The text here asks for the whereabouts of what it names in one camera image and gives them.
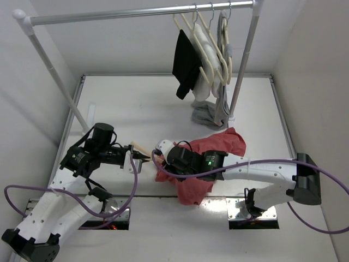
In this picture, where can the peach plastic hanger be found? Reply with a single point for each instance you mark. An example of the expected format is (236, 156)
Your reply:
(141, 153)

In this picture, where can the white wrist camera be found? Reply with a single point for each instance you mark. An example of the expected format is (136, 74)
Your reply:
(131, 164)
(164, 146)

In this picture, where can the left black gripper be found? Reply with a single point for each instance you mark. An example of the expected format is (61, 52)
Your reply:
(138, 154)

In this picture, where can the grey hanging garment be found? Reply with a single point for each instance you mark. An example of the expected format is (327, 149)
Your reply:
(213, 112)

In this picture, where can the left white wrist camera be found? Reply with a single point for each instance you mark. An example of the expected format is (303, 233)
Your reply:
(131, 164)

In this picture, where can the cream hanger with black garment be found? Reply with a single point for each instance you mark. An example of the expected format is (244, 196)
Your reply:
(206, 69)

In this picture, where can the white hanging garment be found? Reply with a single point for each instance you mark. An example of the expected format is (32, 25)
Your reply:
(202, 90)

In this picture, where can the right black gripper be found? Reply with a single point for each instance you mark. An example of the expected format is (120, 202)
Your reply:
(169, 166)

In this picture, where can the cream hanger with grey garment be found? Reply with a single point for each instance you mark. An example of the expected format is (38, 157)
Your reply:
(224, 44)

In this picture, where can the cream hanger with white garment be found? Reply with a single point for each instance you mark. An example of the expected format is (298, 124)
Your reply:
(200, 20)

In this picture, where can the white metal clothes rack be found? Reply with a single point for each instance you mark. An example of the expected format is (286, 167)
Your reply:
(27, 24)

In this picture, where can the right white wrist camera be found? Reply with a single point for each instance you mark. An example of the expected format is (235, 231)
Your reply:
(164, 146)

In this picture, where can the black hanging garment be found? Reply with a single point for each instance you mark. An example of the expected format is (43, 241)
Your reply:
(186, 65)

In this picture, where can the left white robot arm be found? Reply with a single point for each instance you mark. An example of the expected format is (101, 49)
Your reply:
(73, 198)

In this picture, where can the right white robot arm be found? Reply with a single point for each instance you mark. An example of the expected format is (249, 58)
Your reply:
(289, 180)

